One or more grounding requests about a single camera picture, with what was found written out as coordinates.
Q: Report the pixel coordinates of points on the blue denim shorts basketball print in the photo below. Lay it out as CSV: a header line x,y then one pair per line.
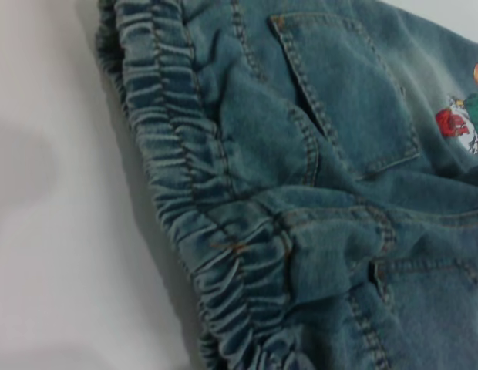
x,y
320,192

